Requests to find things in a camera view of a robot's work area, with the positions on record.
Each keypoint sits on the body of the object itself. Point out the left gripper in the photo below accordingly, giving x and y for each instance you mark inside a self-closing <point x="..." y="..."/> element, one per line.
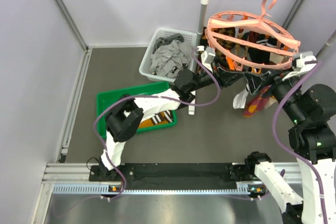
<point x="223" y="77"/>

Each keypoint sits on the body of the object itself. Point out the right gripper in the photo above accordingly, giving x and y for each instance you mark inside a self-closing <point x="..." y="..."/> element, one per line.
<point x="254" y="80"/>

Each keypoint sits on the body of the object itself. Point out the pink round clip hanger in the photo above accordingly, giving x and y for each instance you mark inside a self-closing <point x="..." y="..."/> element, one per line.
<point x="286" y="46"/>

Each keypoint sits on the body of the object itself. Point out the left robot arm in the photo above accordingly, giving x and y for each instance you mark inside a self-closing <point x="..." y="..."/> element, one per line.
<point x="124" y="116"/>

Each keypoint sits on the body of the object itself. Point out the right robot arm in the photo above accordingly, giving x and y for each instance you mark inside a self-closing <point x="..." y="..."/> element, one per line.
<point x="312" y="143"/>

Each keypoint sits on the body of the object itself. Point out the orange clothes clip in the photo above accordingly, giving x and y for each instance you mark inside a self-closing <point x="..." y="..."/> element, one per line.
<point x="230" y="63"/>

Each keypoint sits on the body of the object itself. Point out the grey clothes pile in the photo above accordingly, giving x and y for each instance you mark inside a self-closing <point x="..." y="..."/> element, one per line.
<point x="170" y="55"/>

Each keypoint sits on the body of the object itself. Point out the orange brown striped sock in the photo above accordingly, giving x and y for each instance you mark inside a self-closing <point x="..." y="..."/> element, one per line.
<point x="162" y="118"/>

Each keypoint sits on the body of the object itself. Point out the green plastic tray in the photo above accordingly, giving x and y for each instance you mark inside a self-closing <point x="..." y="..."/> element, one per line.
<point x="105" y="99"/>

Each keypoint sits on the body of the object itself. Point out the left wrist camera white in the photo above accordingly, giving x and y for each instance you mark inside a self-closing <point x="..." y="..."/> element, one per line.
<point x="207" y="54"/>

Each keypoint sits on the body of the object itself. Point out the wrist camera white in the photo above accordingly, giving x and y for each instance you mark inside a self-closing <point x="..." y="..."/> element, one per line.
<point x="302" y="63"/>
<point x="207" y="54"/>

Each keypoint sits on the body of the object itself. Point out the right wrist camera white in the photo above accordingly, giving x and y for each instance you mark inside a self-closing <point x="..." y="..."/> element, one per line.
<point x="302" y="63"/>

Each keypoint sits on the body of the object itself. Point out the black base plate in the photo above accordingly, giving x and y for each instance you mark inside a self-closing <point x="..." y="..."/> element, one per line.
<point x="184" y="176"/>

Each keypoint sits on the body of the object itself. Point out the grey slotted cable duct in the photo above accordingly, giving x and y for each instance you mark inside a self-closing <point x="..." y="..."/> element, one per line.
<point x="96" y="189"/>

